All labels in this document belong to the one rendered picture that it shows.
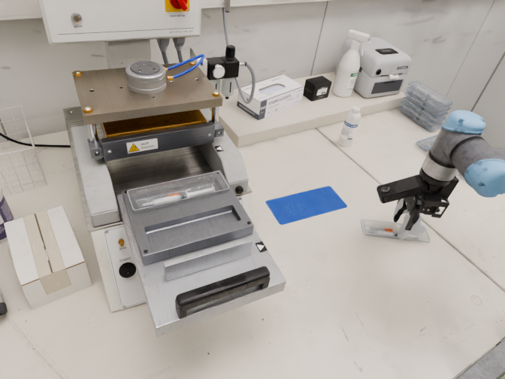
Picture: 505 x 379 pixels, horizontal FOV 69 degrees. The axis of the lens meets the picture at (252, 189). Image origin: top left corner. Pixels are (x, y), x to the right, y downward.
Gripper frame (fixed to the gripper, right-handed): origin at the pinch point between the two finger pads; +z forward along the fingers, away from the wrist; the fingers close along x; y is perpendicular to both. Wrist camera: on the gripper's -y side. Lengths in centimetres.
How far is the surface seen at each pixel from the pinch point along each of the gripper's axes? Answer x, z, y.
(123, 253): -26, -9, -65
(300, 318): -28.7, 3.0, -27.2
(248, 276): -37, -23, -41
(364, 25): 102, -20, 2
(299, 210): 4.8, 3.0, -26.2
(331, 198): 11.6, 3.0, -16.3
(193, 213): -24, -21, -52
